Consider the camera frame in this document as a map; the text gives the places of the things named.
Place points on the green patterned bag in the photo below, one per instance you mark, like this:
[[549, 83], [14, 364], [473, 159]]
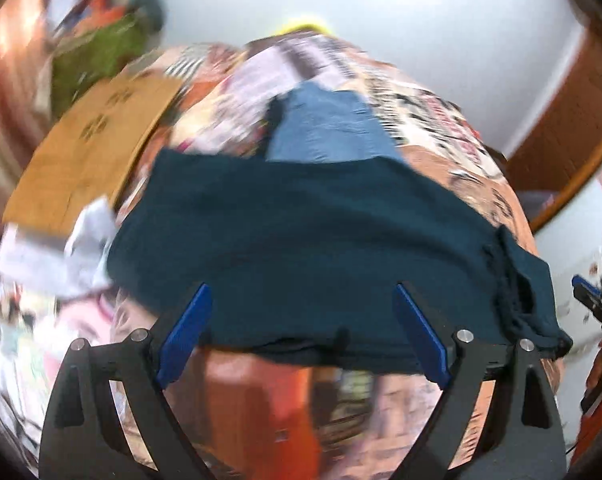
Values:
[[101, 57]]

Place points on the orange curtain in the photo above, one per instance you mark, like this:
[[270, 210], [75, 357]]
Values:
[[6, 60]]

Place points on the blue jeans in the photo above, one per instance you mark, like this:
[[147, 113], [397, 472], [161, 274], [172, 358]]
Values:
[[326, 127]]

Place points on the white wardrobe sliding door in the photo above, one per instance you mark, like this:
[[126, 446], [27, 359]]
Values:
[[581, 230]]

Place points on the yellow foam pad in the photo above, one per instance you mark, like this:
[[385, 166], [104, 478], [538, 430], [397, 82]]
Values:
[[303, 26]]

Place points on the black pants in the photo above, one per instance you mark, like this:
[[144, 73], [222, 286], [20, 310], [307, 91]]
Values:
[[306, 250]]

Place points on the white crumpled cloth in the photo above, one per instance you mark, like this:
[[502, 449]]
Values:
[[76, 255]]

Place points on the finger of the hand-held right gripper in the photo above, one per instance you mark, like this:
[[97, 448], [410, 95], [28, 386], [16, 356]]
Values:
[[598, 302]]

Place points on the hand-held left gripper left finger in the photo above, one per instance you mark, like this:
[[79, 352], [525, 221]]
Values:
[[183, 335]]

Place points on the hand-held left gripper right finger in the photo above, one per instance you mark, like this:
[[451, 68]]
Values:
[[423, 335]]

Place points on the brown cardboard box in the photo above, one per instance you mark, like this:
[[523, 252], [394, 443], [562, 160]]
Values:
[[96, 150]]

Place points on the printed blanket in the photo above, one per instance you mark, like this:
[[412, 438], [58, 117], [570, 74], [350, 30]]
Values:
[[431, 120]]

